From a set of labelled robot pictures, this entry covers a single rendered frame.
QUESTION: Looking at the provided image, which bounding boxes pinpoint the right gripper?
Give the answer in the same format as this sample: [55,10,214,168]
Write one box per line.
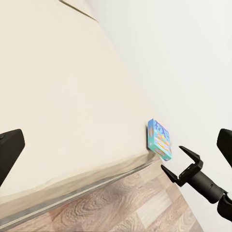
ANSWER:
[161,145,214,195]

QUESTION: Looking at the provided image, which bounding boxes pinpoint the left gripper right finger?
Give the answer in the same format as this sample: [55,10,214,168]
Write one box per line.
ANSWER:
[217,128,232,167]

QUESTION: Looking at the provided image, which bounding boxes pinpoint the board game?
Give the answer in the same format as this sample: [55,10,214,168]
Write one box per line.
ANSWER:
[147,118,173,162]

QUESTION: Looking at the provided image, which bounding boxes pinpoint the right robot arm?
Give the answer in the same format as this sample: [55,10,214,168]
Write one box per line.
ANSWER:
[161,145,232,222]

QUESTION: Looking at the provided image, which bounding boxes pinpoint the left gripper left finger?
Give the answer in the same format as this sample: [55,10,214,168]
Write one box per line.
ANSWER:
[0,129,25,187]

